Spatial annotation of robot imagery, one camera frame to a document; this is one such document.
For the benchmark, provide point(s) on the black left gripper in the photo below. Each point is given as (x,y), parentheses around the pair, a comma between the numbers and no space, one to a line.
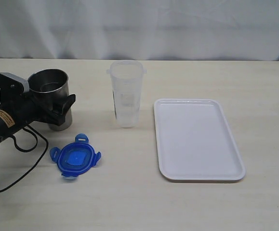
(19,110)

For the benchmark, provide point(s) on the white rectangular tray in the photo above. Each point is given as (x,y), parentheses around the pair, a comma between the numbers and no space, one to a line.
(195,142)

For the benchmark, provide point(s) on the white backdrop curtain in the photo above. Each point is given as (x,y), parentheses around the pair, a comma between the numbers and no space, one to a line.
(140,29)

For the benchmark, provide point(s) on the blue clip-lock lid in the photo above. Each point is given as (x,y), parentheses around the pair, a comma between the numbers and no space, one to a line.
(75,158)

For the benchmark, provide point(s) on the stainless steel cup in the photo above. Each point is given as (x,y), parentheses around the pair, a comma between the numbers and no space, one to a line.
(48,86)

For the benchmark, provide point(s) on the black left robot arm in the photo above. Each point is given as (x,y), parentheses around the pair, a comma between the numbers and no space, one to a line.
(19,109)

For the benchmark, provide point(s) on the clear plastic tall container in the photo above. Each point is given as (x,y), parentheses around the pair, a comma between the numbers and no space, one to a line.
(126,79)

